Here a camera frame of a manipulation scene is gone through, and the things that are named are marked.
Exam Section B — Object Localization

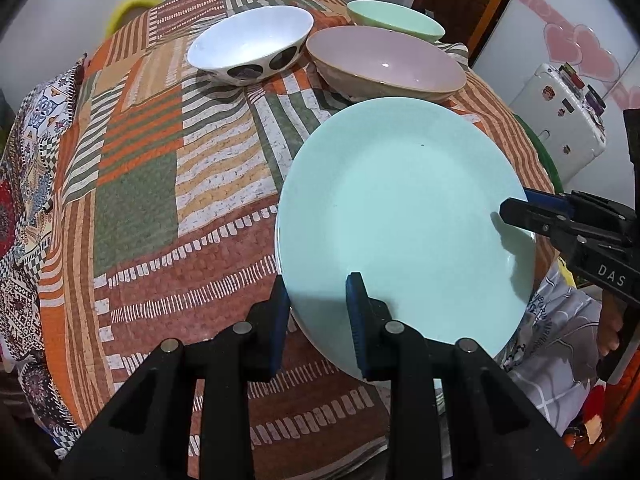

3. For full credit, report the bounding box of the pink bowl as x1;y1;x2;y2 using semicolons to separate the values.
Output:
306;26;466;103

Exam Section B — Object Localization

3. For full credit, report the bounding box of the wooden wardrobe with white doors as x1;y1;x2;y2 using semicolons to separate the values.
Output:
467;0;640;196

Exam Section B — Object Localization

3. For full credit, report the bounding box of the light green bowl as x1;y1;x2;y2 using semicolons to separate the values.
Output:
346;0;446;43

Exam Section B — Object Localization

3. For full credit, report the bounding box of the orange red cloth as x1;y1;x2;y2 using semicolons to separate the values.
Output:
565;385;618;453

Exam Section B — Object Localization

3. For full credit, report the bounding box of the light green plate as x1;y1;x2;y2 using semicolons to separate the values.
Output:
275;97;538;392

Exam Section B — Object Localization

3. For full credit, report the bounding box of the grey patterned cloth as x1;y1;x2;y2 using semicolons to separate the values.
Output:
500;262;603;436

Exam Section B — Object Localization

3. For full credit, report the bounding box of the orange striped patchwork blanket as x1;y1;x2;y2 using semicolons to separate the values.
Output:
37;0;556;473

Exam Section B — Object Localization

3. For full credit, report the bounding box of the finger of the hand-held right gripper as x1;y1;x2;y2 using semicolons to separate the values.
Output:
522;187;629;232
500;197;634;257

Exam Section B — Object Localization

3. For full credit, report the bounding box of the small dark jar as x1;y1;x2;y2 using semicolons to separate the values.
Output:
584;85;607;116

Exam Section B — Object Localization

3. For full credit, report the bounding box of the blue red patterned blanket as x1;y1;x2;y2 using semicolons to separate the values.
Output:
0;52;88;448

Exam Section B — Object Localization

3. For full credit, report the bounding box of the white bowl with dark spots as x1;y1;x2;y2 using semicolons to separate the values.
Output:
187;6;315;87

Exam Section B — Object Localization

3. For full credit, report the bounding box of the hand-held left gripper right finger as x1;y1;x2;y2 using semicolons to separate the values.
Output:
345;271;583;480

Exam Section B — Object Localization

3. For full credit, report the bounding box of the green hoop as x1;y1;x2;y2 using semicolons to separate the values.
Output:
515;115;563;193

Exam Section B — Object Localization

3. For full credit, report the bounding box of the white suitcase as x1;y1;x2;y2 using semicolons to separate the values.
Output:
510;62;608;193

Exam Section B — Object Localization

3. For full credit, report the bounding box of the small reddish jar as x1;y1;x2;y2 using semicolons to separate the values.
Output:
561;62;585;88

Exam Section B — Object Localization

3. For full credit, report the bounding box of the person's right hand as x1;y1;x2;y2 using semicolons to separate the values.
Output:
597;305;623;361

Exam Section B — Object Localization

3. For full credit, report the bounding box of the yellow fuzzy hoop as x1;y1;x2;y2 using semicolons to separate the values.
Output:
106;0;158;36

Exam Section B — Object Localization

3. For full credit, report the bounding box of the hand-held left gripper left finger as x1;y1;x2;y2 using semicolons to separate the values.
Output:
57;276;293;480

